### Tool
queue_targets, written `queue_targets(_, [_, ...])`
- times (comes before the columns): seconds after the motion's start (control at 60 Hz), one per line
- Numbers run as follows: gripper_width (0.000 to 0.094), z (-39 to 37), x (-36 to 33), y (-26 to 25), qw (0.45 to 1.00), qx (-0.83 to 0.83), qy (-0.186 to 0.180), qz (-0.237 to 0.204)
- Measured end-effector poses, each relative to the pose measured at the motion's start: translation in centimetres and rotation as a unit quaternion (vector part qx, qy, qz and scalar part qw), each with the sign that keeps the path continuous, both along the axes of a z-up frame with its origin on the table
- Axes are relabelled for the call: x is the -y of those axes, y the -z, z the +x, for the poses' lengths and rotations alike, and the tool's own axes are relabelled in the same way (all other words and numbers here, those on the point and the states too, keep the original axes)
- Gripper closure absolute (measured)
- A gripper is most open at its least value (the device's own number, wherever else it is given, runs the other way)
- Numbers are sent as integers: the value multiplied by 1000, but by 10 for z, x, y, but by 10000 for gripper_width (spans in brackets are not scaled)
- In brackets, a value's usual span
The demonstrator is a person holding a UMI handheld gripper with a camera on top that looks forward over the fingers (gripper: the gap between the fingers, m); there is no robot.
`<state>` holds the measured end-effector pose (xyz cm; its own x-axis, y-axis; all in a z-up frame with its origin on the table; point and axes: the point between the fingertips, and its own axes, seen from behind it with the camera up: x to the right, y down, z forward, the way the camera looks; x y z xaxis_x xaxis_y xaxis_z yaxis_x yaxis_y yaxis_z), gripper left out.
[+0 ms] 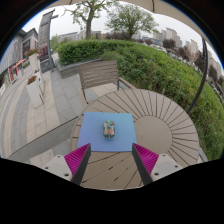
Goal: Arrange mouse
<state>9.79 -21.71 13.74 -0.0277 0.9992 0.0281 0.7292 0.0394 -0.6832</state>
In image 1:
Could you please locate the dark curved umbrella pole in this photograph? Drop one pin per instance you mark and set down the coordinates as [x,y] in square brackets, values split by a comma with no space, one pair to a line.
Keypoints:
[203,76]

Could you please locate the grey street pole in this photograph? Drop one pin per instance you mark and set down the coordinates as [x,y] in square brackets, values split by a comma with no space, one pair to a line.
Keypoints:
[49,46]

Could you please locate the slim sparse-leaved tree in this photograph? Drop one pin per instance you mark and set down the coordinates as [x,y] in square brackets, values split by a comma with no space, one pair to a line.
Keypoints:
[88,30]

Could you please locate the brown slatted outdoor chair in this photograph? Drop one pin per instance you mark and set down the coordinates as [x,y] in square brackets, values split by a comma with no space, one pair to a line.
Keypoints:
[98,73]

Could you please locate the tall grey sign pillar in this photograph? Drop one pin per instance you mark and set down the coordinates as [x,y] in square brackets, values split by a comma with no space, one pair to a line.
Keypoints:
[42,33]

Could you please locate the transparent green computer mouse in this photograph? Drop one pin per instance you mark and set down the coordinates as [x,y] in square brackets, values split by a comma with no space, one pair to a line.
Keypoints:
[109,130]

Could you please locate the blue square mouse pad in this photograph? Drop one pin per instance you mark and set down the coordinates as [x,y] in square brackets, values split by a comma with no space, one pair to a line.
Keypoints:
[91,133]

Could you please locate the grey stone hedge border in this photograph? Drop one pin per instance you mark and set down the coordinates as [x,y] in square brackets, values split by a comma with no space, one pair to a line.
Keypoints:
[68,70]

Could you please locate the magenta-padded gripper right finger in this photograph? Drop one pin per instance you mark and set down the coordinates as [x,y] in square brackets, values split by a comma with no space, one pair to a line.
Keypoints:
[165,165]

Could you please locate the round full-crowned tree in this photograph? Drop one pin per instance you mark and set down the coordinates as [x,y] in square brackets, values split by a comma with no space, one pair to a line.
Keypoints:
[131,18]

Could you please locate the distant high-rise buildings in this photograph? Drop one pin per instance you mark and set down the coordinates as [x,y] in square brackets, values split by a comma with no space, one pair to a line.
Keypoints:
[170,35]

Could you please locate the beige patio umbrella canopy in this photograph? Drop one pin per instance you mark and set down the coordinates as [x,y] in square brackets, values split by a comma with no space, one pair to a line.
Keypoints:
[173,13]

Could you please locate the grey storefront building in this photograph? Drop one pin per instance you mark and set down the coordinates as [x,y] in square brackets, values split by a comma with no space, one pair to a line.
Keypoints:
[13,53]

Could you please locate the white planter with red flowers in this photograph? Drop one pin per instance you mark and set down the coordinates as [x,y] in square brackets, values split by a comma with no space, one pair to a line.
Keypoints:
[34,95]
[33,61]

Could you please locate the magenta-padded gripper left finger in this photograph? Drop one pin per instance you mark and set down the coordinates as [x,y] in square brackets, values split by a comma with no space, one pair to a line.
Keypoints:
[59,165]

